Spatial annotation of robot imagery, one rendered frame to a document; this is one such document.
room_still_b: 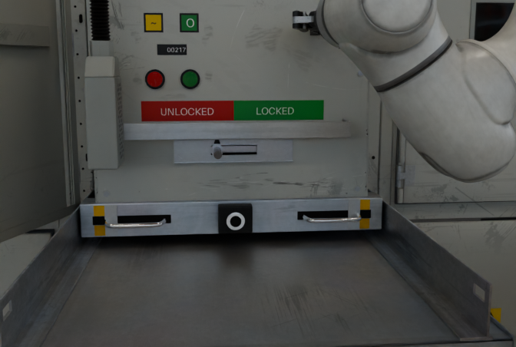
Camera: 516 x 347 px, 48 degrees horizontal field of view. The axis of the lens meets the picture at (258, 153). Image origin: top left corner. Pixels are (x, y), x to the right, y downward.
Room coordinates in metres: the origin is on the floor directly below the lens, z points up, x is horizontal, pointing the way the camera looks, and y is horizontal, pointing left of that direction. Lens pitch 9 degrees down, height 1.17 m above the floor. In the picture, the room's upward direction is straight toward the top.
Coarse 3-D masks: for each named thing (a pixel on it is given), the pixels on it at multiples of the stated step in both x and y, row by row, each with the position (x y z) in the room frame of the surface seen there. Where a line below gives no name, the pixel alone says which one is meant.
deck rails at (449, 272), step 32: (64, 224) 0.89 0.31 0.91; (384, 224) 1.03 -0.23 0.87; (64, 256) 0.88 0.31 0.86; (384, 256) 0.93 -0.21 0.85; (416, 256) 0.87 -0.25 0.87; (448, 256) 0.75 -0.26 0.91; (32, 288) 0.71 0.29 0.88; (64, 288) 0.79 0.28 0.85; (416, 288) 0.79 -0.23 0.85; (448, 288) 0.75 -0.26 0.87; (0, 320) 0.59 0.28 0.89; (32, 320) 0.68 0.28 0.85; (448, 320) 0.68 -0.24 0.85; (480, 320) 0.66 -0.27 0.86
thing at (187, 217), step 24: (96, 216) 0.98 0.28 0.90; (120, 216) 0.99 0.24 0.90; (144, 216) 0.99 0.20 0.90; (168, 216) 0.99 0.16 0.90; (192, 216) 1.00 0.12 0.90; (216, 216) 1.00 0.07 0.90; (264, 216) 1.01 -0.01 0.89; (288, 216) 1.01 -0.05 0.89; (312, 216) 1.02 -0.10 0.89; (336, 216) 1.02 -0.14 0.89
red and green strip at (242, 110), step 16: (144, 112) 1.00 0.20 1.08; (160, 112) 1.00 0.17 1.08; (176, 112) 1.01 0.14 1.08; (192, 112) 1.01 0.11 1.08; (208, 112) 1.01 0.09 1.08; (224, 112) 1.01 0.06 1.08; (240, 112) 1.02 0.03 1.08; (256, 112) 1.02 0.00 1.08; (272, 112) 1.02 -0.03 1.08; (288, 112) 1.02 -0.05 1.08; (304, 112) 1.03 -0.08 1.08; (320, 112) 1.03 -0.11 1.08
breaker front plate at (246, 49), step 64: (128, 0) 1.00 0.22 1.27; (192, 0) 1.01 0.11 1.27; (256, 0) 1.02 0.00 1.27; (128, 64) 1.00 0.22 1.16; (192, 64) 1.01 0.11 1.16; (256, 64) 1.02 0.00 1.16; (320, 64) 1.03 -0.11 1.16; (128, 192) 1.00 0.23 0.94; (192, 192) 1.01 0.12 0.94; (256, 192) 1.02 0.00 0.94; (320, 192) 1.03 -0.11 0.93
